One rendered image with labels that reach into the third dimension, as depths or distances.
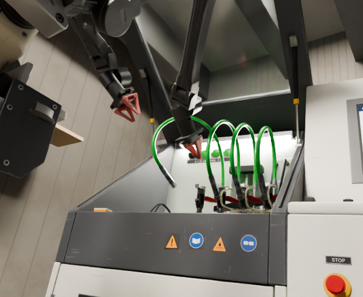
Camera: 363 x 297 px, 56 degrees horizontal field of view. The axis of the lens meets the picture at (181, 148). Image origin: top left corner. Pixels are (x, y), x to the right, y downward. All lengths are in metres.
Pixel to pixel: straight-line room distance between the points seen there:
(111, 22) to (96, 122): 3.14
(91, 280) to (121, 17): 0.71
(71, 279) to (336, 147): 0.91
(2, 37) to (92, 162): 3.08
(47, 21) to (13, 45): 0.10
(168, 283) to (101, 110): 3.14
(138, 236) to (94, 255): 0.16
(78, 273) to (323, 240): 0.68
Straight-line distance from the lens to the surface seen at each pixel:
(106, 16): 0.69
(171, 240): 0.94
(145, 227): 0.99
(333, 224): 0.83
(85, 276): 1.08
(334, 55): 4.00
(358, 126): 1.25
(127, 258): 1.00
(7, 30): 0.68
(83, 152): 3.64
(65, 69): 3.74
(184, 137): 1.18
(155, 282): 0.94
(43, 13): 0.60
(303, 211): 0.85
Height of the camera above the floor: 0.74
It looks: 24 degrees up
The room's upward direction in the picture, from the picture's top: 8 degrees clockwise
